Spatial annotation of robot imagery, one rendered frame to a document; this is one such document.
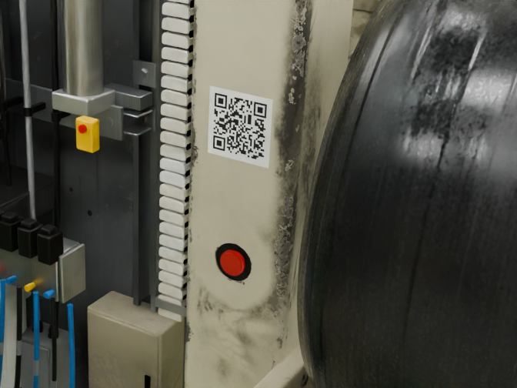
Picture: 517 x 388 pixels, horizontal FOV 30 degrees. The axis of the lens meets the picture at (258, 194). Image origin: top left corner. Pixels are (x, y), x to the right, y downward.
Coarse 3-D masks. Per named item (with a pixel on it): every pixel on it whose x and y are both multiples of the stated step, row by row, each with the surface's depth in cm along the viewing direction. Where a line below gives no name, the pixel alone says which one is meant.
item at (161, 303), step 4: (156, 296) 116; (156, 300) 116; (160, 300) 116; (164, 300) 115; (156, 304) 116; (160, 304) 116; (164, 304) 116; (168, 304) 115; (172, 304) 115; (176, 304) 115; (164, 308) 116; (168, 308) 115; (172, 308) 115; (176, 308) 115; (180, 308) 114; (184, 308) 114; (172, 312) 115; (176, 312) 115; (180, 312) 115; (184, 312) 114
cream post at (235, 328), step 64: (256, 0) 95; (320, 0) 96; (192, 64) 102; (256, 64) 97; (320, 64) 99; (192, 128) 104; (320, 128) 103; (192, 192) 107; (256, 192) 102; (192, 256) 110; (256, 256) 105; (192, 320) 113; (256, 320) 108; (192, 384) 116; (256, 384) 111
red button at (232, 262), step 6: (228, 252) 107; (234, 252) 106; (222, 258) 107; (228, 258) 107; (234, 258) 106; (240, 258) 106; (222, 264) 107; (228, 264) 107; (234, 264) 107; (240, 264) 106; (228, 270) 107; (234, 270) 107; (240, 270) 106
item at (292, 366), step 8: (296, 352) 112; (288, 360) 110; (296, 360) 110; (280, 368) 108; (288, 368) 108; (296, 368) 108; (304, 368) 109; (272, 376) 107; (280, 376) 107; (288, 376) 107; (296, 376) 108; (304, 376) 111; (264, 384) 105; (272, 384) 105; (280, 384) 105; (288, 384) 106; (296, 384) 109; (304, 384) 111
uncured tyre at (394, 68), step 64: (384, 0) 84; (448, 0) 78; (512, 0) 76; (384, 64) 77; (448, 64) 75; (512, 64) 73; (384, 128) 75; (448, 128) 73; (512, 128) 71; (320, 192) 80; (384, 192) 75; (448, 192) 72; (512, 192) 70; (320, 256) 79; (384, 256) 75; (448, 256) 73; (512, 256) 70; (320, 320) 80; (384, 320) 76; (448, 320) 74; (512, 320) 71; (320, 384) 85; (384, 384) 79; (448, 384) 76; (512, 384) 73
